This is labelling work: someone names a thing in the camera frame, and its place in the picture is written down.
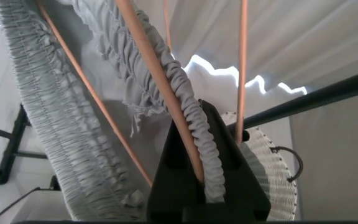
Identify white curtain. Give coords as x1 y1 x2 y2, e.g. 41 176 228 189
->
132 0 358 96

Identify black clothes rack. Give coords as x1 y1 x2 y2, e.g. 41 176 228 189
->
0 67 358 186

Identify pale grey shorts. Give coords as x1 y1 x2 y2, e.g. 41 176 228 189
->
0 0 226 222

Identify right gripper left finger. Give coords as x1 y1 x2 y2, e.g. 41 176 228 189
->
146 119 206 222

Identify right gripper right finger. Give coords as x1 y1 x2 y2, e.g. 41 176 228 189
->
199 99 272 222

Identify white laundry basket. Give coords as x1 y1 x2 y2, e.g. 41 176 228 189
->
221 111 304 222

